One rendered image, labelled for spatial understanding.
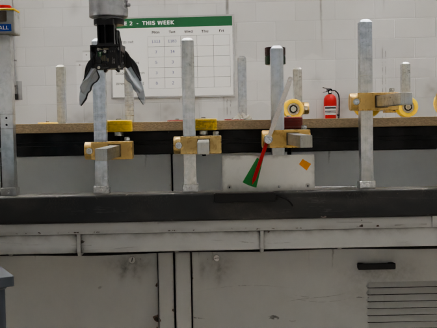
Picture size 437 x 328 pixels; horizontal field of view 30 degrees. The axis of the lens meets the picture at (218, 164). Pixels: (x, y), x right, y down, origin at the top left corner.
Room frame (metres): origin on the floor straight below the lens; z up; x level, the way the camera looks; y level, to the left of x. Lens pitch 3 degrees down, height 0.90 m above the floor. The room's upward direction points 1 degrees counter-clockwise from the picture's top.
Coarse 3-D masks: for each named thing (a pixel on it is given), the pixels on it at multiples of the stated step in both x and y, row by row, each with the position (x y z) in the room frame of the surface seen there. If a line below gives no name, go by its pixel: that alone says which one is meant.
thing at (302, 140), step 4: (288, 136) 2.26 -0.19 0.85; (292, 136) 2.16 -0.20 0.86; (296, 136) 2.06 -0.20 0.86; (300, 136) 1.98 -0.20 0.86; (304, 136) 1.98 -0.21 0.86; (308, 136) 1.98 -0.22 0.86; (288, 140) 2.26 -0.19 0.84; (292, 140) 2.16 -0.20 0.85; (296, 140) 2.06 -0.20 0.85; (300, 140) 1.98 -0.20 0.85; (304, 140) 1.98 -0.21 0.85; (308, 140) 1.98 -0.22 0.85; (292, 144) 2.16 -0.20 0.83; (296, 144) 2.06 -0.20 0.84; (300, 144) 1.98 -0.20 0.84; (304, 144) 1.98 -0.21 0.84; (308, 144) 1.98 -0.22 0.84
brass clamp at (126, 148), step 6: (90, 144) 2.29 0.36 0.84; (96, 144) 2.28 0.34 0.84; (102, 144) 2.28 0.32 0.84; (108, 144) 2.28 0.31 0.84; (114, 144) 2.28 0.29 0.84; (120, 144) 2.28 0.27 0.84; (126, 144) 2.28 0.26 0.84; (132, 144) 2.29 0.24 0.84; (84, 150) 2.28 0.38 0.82; (90, 150) 2.27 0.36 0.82; (120, 150) 2.28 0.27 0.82; (126, 150) 2.28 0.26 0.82; (132, 150) 2.28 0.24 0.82; (90, 156) 2.28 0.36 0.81; (120, 156) 2.28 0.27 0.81; (126, 156) 2.28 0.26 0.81; (132, 156) 2.28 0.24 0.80
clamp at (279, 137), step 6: (264, 132) 2.29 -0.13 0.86; (276, 132) 2.29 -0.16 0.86; (282, 132) 2.29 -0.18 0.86; (288, 132) 2.29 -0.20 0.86; (294, 132) 2.29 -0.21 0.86; (300, 132) 2.29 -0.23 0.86; (306, 132) 2.29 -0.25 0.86; (276, 138) 2.29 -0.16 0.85; (282, 138) 2.29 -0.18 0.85; (270, 144) 2.29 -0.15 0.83; (276, 144) 2.29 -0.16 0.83; (282, 144) 2.29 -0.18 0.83; (288, 144) 2.29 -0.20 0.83
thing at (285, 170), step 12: (228, 156) 2.28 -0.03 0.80; (240, 156) 2.29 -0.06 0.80; (252, 156) 2.29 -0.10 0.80; (264, 156) 2.29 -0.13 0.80; (276, 156) 2.29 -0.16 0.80; (288, 156) 2.29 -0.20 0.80; (300, 156) 2.29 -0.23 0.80; (312, 156) 2.29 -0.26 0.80; (228, 168) 2.28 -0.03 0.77; (240, 168) 2.29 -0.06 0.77; (264, 168) 2.29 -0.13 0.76; (276, 168) 2.29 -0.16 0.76; (288, 168) 2.29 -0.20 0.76; (300, 168) 2.29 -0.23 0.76; (312, 168) 2.29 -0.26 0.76; (228, 180) 2.28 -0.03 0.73; (240, 180) 2.29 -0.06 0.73; (264, 180) 2.29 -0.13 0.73; (276, 180) 2.29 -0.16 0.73; (288, 180) 2.29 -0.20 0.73; (300, 180) 2.29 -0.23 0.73; (312, 180) 2.29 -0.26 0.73
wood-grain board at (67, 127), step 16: (16, 128) 2.44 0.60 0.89; (32, 128) 2.44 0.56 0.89; (48, 128) 2.44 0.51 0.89; (64, 128) 2.44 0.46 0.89; (80, 128) 2.45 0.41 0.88; (144, 128) 2.45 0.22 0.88; (160, 128) 2.45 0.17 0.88; (176, 128) 2.45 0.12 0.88; (224, 128) 2.45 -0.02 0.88; (240, 128) 2.45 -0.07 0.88; (256, 128) 2.45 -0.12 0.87
